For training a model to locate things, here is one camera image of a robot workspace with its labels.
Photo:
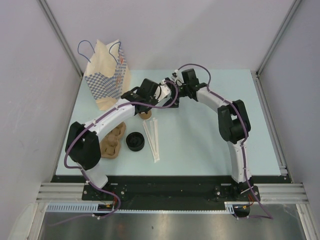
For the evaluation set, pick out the wrapped straw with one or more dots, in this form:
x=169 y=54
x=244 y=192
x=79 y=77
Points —
x=156 y=139
x=152 y=129
x=149 y=138

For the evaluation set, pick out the wrapped straw middle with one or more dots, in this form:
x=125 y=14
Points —
x=152 y=129

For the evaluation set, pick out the wrapped straw right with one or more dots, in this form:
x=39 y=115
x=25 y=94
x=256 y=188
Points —
x=156 y=139

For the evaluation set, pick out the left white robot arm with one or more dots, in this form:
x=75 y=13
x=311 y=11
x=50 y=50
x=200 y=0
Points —
x=82 y=149

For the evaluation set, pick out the stack of paper cups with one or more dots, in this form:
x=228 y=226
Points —
x=145 y=115

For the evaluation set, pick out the stack of black lids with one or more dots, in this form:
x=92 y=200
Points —
x=135 y=141

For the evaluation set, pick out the brown cardboard cup carrier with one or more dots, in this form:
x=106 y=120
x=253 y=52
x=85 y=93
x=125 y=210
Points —
x=110 y=145

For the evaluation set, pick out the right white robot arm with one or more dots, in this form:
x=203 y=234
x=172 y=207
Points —
x=233 y=123

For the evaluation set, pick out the wrapped straw left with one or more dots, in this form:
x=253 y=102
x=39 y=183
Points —
x=149 y=138

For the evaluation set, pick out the checkered paper takeout bag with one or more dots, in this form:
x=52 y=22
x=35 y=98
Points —
x=107 y=74

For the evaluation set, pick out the white cable duct rail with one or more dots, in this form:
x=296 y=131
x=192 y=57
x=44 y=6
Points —
x=105 y=208

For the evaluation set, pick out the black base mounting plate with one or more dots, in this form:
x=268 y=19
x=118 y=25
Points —
x=175 y=190

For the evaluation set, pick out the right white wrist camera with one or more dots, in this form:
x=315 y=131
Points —
x=175 y=76

